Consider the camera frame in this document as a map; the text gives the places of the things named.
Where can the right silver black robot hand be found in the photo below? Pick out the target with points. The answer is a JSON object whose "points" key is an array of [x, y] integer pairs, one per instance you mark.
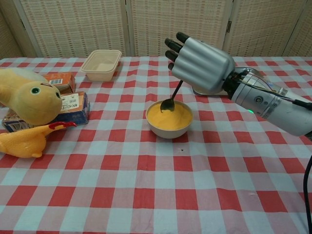
{"points": [[204, 65]]}

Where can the black spoon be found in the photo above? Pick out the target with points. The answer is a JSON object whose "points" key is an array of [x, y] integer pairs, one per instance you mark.
{"points": [[168, 104]]}

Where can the metal tray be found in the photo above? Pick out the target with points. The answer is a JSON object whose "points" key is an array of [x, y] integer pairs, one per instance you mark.
{"points": [[202, 92]]}

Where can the off-white round bowl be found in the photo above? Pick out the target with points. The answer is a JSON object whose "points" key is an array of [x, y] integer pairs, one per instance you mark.
{"points": [[168, 133]]}

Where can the beige plastic container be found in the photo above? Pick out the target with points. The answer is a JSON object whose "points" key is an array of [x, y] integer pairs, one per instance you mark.
{"points": [[100, 74]]}

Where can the metal screen hinge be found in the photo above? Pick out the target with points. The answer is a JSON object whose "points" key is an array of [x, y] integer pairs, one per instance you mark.
{"points": [[228, 26]]}

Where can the woven beige folding screen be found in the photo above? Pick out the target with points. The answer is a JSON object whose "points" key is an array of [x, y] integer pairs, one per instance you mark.
{"points": [[73, 24]]}

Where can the orange and blue carton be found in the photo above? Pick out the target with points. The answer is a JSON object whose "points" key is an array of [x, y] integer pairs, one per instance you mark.
{"points": [[75, 114]]}

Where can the red white checkered tablecloth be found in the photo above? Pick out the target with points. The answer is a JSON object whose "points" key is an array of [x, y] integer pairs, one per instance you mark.
{"points": [[156, 195]]}

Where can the small orange cardboard box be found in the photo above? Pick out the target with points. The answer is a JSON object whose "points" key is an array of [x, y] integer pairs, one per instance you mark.
{"points": [[63, 79]]}

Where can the yellow plush toy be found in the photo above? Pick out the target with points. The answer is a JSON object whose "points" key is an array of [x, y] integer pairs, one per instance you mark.
{"points": [[36, 104]]}

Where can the yellow rubber chicken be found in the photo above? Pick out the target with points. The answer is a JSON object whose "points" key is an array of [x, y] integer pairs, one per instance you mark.
{"points": [[22, 143]]}

